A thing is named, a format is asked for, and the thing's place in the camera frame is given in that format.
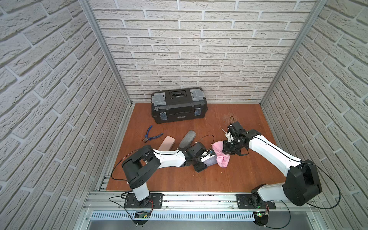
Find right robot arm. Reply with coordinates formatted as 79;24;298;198
223;129;322;207

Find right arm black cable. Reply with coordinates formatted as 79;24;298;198
298;160;342;210

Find aluminium mounting rail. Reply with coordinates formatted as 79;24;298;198
83;191;320;213

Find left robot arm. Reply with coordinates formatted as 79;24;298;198
122;142;216;202

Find pink eyeglass case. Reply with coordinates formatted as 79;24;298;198
158;136;175;151

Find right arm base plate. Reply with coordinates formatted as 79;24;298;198
235;194;276;209

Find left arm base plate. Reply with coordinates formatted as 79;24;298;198
124;193;163;209

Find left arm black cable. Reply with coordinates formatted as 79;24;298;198
111;149;139;182

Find black plastic toolbox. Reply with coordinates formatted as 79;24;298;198
151;87;208;124

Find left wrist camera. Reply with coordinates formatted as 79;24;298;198
201;152;217;166

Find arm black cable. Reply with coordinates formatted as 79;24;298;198
298;160;342;210
111;149;139;182

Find pink microfibre cloth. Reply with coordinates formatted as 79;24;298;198
212;141;230;168

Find blue handled pliers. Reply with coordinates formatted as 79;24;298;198
142;125;164;143

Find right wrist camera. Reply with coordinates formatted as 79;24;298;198
226;122;246;142

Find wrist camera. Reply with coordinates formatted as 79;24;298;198
201;152;217;166
226;122;246;142

